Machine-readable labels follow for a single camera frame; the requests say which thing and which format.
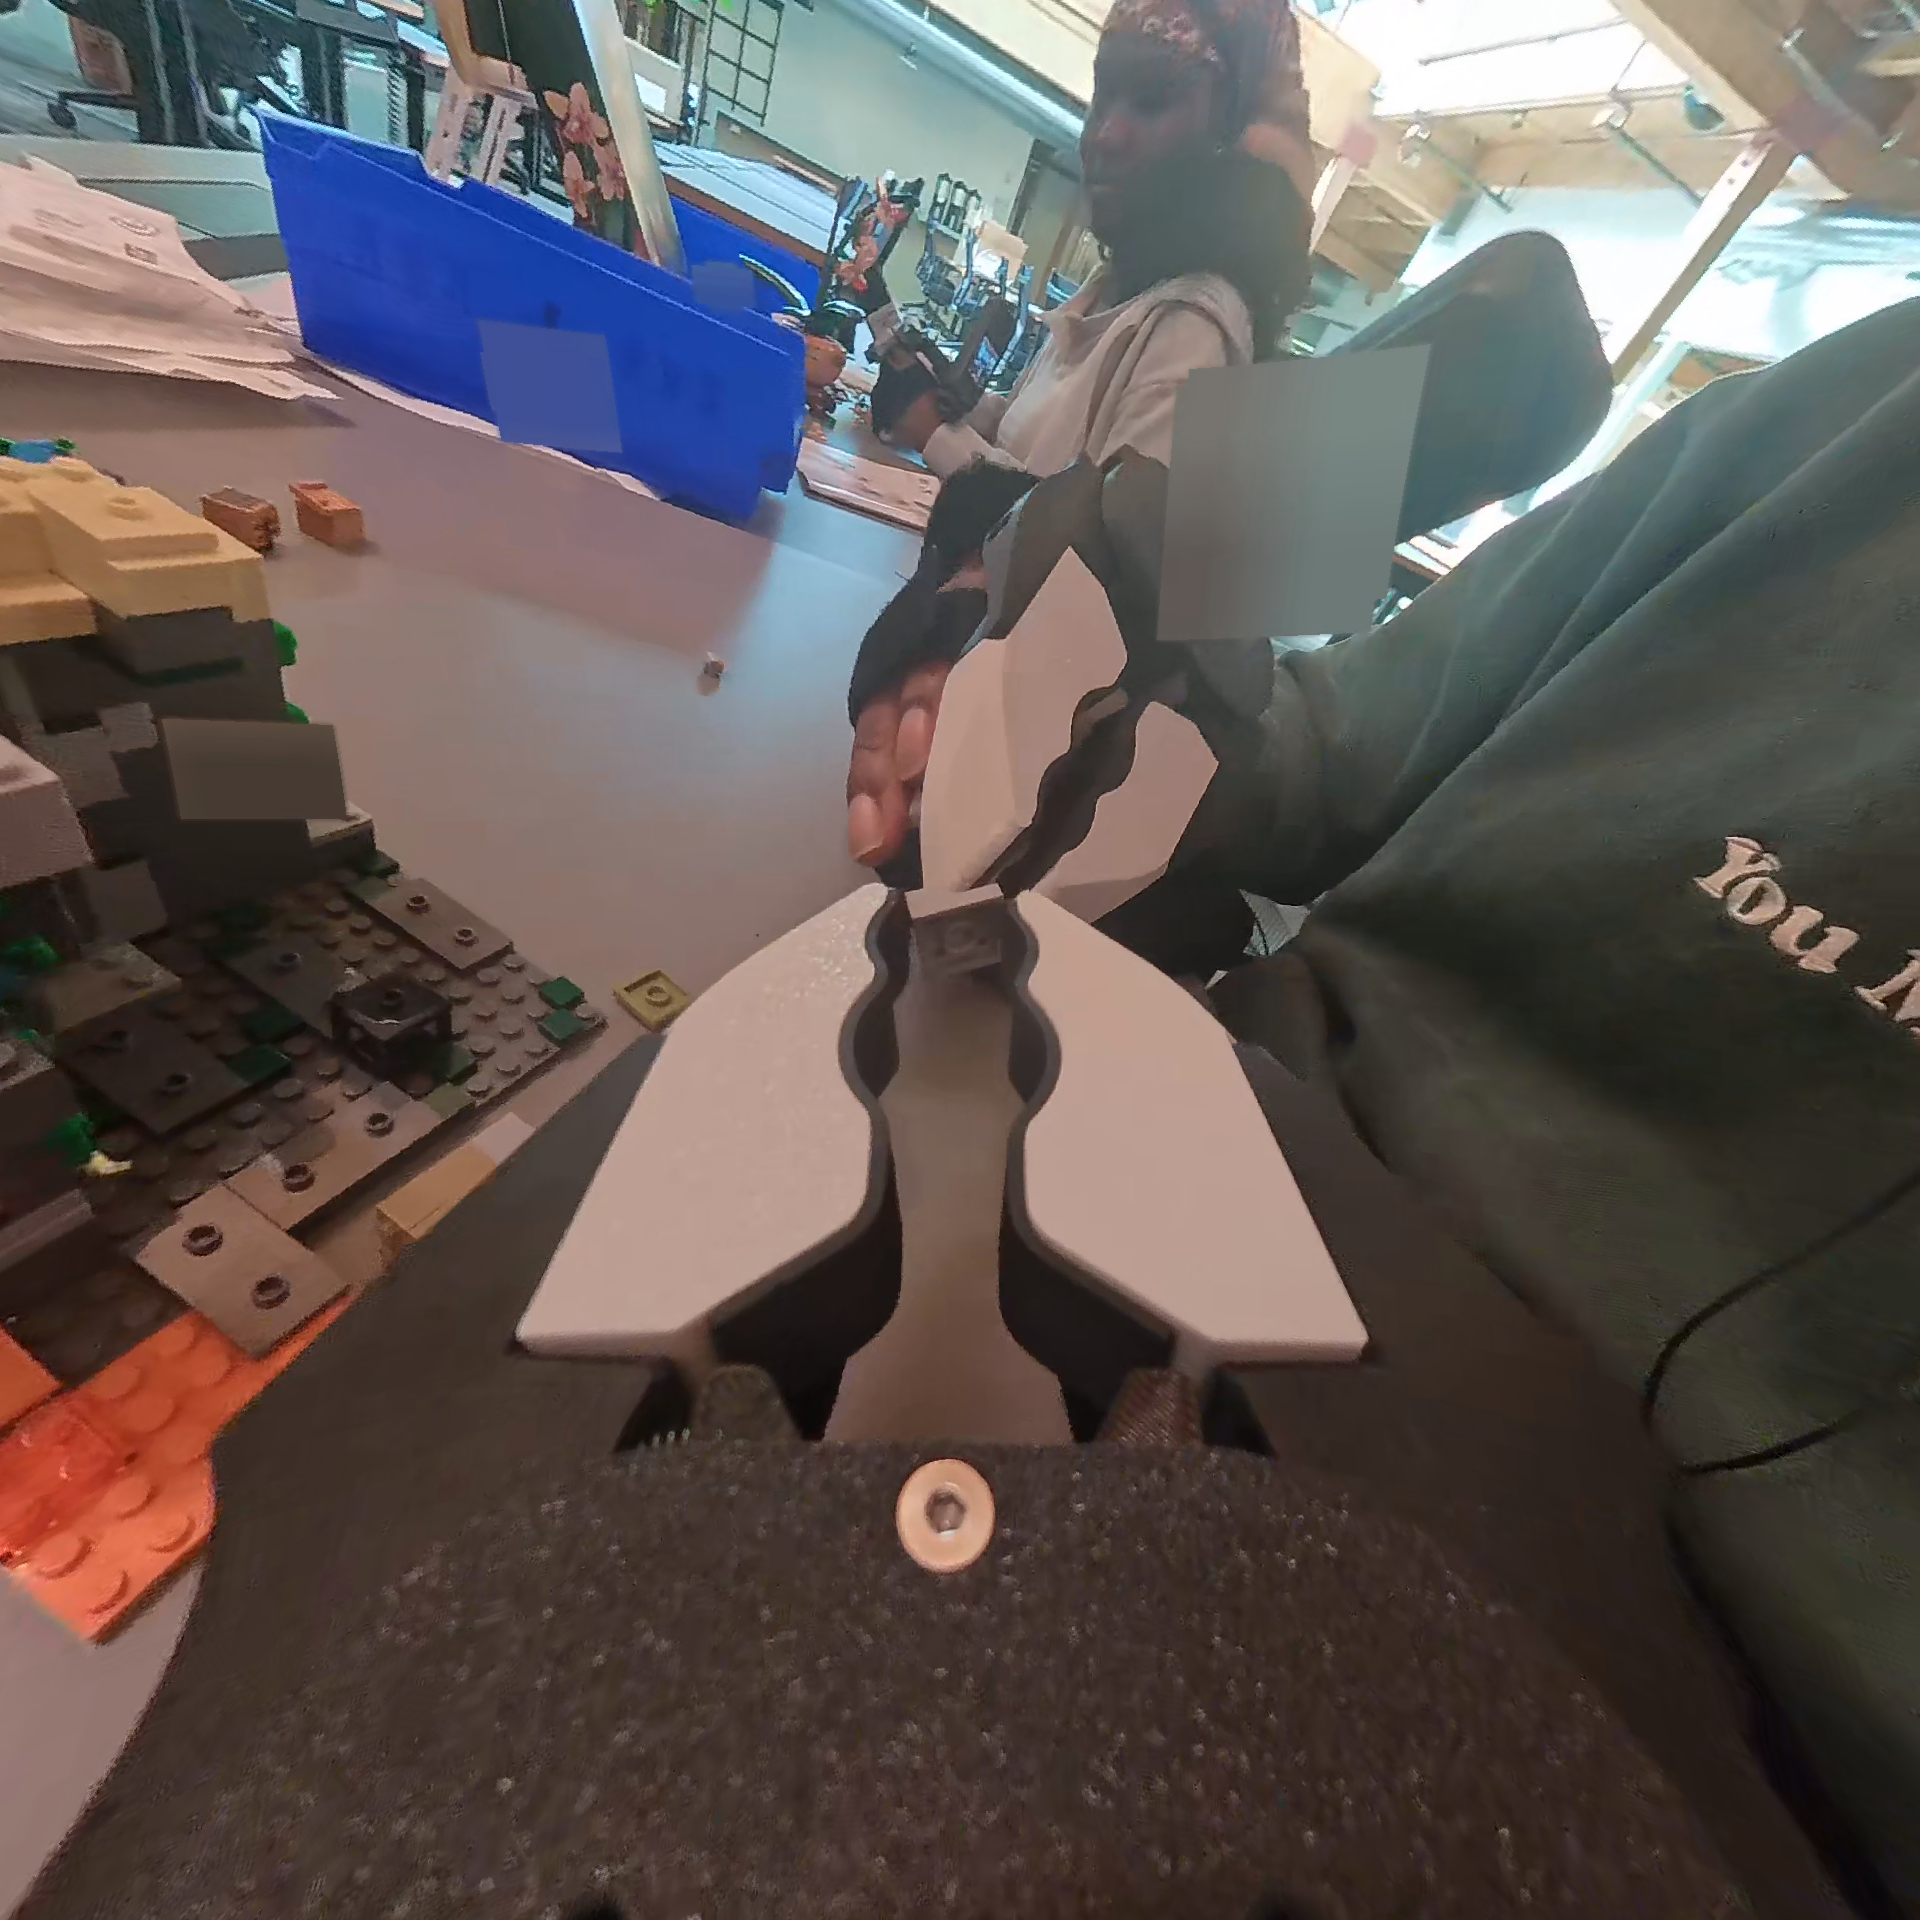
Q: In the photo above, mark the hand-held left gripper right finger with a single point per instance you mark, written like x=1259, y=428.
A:
x=1184, y=1185

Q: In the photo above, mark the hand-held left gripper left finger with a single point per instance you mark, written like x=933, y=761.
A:
x=706, y=1172

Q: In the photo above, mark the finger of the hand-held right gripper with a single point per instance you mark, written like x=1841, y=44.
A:
x=1156, y=809
x=1006, y=720

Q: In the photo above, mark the olive square toy tile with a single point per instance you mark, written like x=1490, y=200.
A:
x=653, y=999

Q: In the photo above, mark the grey square toy brick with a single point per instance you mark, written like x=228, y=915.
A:
x=957, y=938

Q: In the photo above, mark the toy brick building model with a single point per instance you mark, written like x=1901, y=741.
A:
x=226, y=1022

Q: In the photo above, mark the person's right hand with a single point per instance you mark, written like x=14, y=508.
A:
x=886, y=750

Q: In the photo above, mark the tan white toy brick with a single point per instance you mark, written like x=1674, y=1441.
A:
x=436, y=1199

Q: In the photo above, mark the person's dark green hoodie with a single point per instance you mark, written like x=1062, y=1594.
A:
x=1576, y=1126

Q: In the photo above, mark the printed instruction booklets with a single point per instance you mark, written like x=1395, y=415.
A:
x=585, y=136

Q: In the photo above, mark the orange brown toy block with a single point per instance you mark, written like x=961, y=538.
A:
x=328, y=514

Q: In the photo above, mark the blue plastic bin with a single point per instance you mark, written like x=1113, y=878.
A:
x=392, y=285

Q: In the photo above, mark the dark brown toy block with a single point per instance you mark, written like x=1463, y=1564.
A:
x=242, y=518

